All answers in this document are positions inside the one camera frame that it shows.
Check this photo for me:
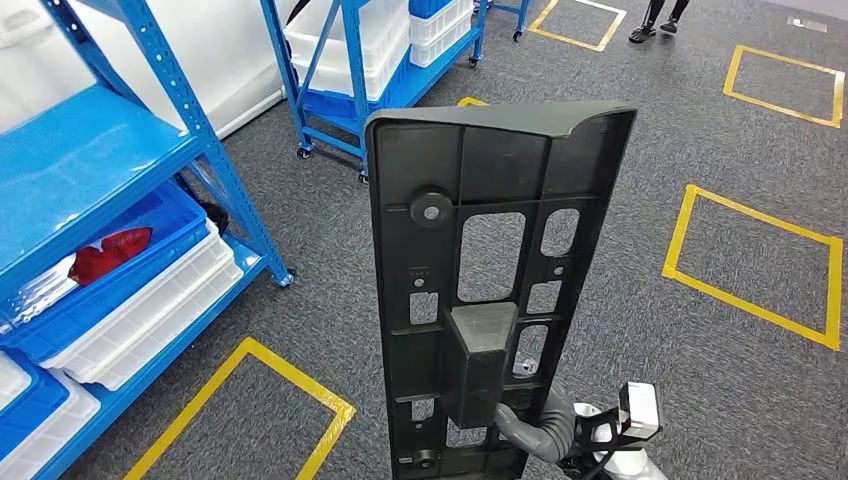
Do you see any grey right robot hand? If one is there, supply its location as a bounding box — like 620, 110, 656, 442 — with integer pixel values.
494, 382, 566, 463

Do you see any black plastic panel part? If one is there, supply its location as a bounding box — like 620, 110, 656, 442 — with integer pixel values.
364, 100, 639, 480

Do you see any blue wheeled shelf rack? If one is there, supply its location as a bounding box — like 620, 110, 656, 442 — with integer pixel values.
259, 0, 490, 185
488, 0, 532, 43

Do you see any red plastic part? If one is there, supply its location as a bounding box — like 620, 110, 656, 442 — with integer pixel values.
68, 227, 154, 287

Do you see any blue metal shelf rack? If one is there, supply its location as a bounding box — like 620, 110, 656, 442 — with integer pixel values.
0, 0, 296, 480

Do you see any blue plastic bin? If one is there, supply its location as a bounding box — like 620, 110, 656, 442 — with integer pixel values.
0, 182, 212, 362
408, 0, 460, 20
0, 347, 72, 460

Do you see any person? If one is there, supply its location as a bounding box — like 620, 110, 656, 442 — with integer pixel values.
627, 0, 692, 46

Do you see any white car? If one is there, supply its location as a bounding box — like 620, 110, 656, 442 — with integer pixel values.
0, 0, 313, 142

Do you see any black camera cable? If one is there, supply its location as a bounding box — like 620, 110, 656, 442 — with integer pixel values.
581, 447, 621, 480

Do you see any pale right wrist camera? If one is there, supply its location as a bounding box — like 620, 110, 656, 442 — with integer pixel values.
617, 382, 664, 441

